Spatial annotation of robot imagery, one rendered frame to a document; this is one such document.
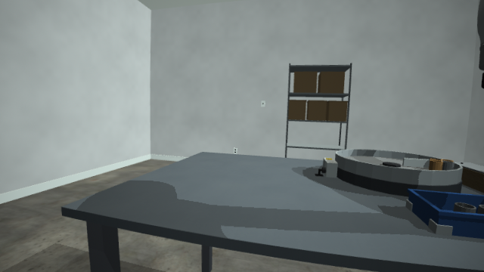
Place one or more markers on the blue open crate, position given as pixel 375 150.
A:
pixel 444 222

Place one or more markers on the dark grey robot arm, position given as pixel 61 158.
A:
pixel 480 28

